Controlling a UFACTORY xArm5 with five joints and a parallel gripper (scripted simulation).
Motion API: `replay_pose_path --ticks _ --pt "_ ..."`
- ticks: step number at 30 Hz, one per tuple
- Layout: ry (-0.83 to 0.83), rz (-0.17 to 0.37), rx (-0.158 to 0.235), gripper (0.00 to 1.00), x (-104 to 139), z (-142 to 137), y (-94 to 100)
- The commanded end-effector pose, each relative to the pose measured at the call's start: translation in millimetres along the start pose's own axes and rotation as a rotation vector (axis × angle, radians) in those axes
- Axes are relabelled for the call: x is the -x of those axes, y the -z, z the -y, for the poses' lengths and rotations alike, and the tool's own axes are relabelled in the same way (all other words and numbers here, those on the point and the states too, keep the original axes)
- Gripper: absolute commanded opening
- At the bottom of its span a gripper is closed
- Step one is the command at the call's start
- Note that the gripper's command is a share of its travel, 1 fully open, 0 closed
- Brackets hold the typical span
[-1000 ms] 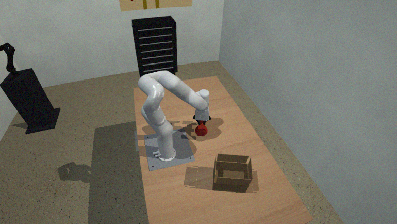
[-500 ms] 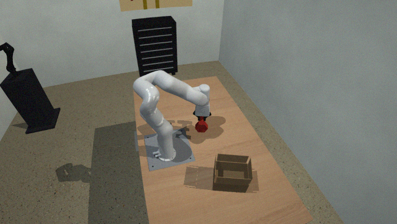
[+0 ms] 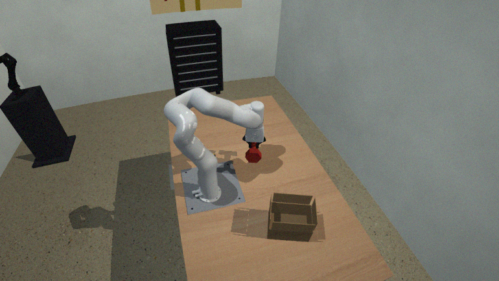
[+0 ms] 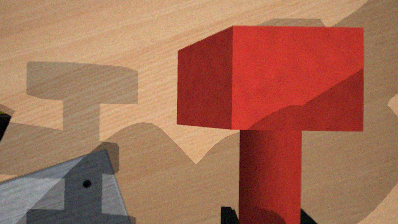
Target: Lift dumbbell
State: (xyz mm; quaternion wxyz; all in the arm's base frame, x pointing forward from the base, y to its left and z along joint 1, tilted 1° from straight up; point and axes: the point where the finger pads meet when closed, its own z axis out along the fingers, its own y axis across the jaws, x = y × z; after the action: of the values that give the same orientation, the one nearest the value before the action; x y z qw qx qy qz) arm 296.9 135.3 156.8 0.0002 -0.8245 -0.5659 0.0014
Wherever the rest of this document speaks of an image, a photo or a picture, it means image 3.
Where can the brown cardboard box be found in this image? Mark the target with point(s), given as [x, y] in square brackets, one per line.
[293, 214]

